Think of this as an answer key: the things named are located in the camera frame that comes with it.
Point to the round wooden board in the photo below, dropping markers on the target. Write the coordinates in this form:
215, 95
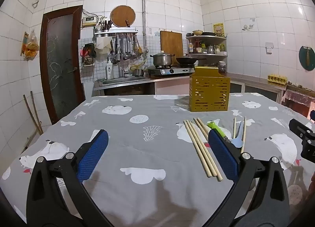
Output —
122, 16

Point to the yellow perforated utensil holder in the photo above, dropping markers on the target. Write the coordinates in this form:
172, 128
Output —
209, 91

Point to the hanging plastic bag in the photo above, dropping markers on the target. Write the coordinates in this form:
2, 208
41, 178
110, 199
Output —
32, 47

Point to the leaning wooden sticks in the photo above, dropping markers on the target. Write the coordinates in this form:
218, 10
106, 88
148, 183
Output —
34, 116

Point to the white wall timer box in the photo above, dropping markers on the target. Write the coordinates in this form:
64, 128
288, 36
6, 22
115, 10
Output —
88, 21

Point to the grey bear print tablecloth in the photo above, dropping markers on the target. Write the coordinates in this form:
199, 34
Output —
147, 148

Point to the yellow egg tray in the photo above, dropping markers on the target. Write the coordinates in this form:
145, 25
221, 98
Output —
277, 79

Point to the steel gas stove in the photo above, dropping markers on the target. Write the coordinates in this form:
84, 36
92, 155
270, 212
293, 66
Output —
169, 70

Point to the white soap bottle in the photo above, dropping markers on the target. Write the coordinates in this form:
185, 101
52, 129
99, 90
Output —
108, 70

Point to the red and black hanging bag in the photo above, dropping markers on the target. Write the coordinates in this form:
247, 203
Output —
88, 53

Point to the row of condiment bottles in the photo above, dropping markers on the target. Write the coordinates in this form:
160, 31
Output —
204, 47

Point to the small steel saucepan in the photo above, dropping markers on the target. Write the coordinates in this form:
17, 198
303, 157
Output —
139, 72

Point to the steel kitchen sink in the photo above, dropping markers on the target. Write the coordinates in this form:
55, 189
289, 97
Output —
124, 80

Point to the green round wall board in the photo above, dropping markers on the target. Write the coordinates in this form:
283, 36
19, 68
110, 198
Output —
303, 59

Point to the yellow wall picture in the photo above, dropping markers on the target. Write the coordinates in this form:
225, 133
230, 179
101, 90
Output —
218, 29

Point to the metal wall utensil rack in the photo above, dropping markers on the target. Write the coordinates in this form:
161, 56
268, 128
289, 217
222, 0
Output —
115, 31

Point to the black flat pan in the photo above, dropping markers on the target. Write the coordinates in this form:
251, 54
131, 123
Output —
209, 34

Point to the row of hanging ladles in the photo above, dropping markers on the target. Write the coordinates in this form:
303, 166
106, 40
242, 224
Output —
126, 47

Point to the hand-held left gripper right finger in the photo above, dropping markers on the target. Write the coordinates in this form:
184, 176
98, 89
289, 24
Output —
222, 153

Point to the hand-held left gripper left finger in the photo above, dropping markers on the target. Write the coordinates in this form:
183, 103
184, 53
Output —
94, 153

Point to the brown frosted glass door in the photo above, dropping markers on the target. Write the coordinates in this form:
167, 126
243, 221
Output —
61, 69

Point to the pink plastic sheet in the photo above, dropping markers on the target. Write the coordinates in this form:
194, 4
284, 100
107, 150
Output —
297, 96

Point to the rectangular wooden cutting board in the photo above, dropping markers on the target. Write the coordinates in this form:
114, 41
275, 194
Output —
171, 42

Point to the steel pot with lid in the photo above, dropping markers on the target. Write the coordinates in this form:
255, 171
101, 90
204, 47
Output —
162, 59

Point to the metal corner shelf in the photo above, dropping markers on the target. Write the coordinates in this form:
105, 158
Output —
209, 54

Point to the wall stickers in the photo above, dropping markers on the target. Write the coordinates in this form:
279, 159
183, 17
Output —
248, 25

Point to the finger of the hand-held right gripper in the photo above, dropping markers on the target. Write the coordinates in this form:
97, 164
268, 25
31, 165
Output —
308, 152
299, 127

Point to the white hanging cloth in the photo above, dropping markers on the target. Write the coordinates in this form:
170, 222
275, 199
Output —
102, 43

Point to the brown kitchen counter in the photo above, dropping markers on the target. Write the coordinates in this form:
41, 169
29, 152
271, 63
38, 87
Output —
248, 78

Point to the steel kitchen faucet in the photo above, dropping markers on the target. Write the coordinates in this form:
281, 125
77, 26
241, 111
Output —
122, 66

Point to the white wall socket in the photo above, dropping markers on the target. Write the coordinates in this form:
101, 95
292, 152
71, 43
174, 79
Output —
269, 47

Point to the black wok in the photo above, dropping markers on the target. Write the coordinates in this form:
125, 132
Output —
187, 60

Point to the beige bowl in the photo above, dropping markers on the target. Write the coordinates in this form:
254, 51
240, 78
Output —
197, 32

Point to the glass jar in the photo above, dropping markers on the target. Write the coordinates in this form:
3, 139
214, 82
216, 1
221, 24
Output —
222, 67

